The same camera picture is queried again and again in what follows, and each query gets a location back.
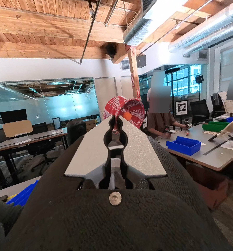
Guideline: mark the person's left forearm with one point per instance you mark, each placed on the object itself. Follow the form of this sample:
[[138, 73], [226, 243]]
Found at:
[[2, 211]]

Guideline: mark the white door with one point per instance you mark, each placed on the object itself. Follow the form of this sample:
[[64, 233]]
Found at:
[[126, 87], [104, 96]]

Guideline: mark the red wall sign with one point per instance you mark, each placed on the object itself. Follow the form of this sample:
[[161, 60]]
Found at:
[[138, 93]]

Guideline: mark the white tilted stand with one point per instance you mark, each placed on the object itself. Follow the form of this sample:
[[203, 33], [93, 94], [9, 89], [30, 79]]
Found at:
[[226, 131]]

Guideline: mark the small black monitor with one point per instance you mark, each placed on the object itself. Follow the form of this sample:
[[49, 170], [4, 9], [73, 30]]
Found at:
[[56, 123]]

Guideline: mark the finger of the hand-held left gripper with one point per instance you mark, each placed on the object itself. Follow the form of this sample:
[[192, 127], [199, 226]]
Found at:
[[116, 172]]

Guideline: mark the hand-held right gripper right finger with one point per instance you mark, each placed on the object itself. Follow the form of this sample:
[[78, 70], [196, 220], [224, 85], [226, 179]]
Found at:
[[144, 157]]

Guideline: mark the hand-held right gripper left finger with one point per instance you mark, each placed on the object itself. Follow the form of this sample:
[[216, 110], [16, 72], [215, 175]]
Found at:
[[89, 157]]

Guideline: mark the cardboard box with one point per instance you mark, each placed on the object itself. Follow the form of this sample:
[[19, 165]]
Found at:
[[208, 186]]

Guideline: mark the grey work table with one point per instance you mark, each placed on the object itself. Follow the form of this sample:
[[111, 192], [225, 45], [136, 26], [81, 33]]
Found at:
[[210, 151]]

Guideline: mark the tan chair back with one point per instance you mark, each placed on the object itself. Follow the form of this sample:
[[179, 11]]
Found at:
[[17, 128]]

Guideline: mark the blue plastic bin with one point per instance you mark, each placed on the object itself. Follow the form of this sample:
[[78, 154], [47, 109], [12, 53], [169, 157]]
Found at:
[[24, 192]]

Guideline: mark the red white yo-yo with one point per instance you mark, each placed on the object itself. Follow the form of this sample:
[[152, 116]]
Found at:
[[134, 108]]

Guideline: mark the wooden post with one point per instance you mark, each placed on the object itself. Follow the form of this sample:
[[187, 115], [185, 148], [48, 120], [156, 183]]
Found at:
[[134, 74]]

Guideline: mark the large blue parts bin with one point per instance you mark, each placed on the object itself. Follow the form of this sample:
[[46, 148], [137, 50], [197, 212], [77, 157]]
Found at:
[[183, 145]]

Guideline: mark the black wall speaker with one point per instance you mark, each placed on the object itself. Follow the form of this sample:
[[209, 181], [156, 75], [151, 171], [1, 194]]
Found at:
[[141, 61]]

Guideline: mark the silver spiral air duct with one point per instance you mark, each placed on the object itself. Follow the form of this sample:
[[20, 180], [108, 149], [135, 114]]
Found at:
[[210, 27]]

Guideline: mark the green parts bin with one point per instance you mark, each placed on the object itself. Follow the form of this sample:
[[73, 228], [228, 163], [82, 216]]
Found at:
[[214, 126]]

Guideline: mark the long wooden desk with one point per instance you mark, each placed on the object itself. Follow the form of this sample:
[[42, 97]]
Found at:
[[30, 139]]

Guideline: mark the black office chair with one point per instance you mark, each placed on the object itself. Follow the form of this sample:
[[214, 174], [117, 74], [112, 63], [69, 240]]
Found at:
[[199, 111], [41, 141]]

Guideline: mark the black white marker sign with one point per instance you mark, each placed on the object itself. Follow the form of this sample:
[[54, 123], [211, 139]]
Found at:
[[144, 119], [181, 108]]

